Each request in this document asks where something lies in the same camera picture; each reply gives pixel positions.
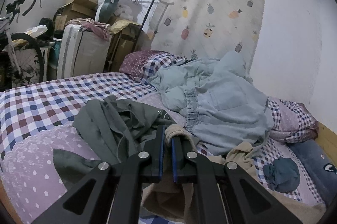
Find beige t-shirt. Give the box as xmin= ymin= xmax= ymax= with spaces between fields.
xmin=140 ymin=123 xmax=327 ymax=224

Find teal crumpled garment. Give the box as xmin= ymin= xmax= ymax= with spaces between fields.
xmin=262 ymin=157 xmax=300 ymax=193

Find dark green garment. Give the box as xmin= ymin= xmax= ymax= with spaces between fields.
xmin=53 ymin=96 xmax=174 ymax=189

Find light blue denim jacket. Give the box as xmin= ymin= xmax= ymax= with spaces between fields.
xmin=148 ymin=51 xmax=274 ymax=155

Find checkered plaid bed sheet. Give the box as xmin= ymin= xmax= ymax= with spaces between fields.
xmin=1 ymin=73 xmax=325 ymax=223

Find checkered dotted quilt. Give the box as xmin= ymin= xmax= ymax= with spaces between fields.
xmin=119 ymin=50 xmax=319 ymax=143

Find dark blue cartoon pillow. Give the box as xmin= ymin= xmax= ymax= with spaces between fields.
xmin=288 ymin=139 xmax=337 ymax=206

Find white foam mattress box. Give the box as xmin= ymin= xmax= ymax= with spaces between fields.
xmin=56 ymin=25 xmax=111 ymax=79

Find bicycle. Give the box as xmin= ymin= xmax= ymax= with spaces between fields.
xmin=1 ymin=0 xmax=47 ymax=92

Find brown cardboard box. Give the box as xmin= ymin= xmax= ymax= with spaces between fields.
xmin=103 ymin=17 xmax=151 ymax=72

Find stacked cardboard boxes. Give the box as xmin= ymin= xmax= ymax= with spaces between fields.
xmin=54 ymin=0 xmax=98 ymax=30

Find green white plush toy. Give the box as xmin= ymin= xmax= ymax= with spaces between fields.
xmin=95 ymin=0 xmax=119 ymax=23

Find wooden bed frame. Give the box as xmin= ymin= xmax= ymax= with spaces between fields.
xmin=315 ymin=122 xmax=337 ymax=163

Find pineapple print wall cloth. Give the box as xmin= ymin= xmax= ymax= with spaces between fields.
xmin=147 ymin=0 xmax=265 ymax=67

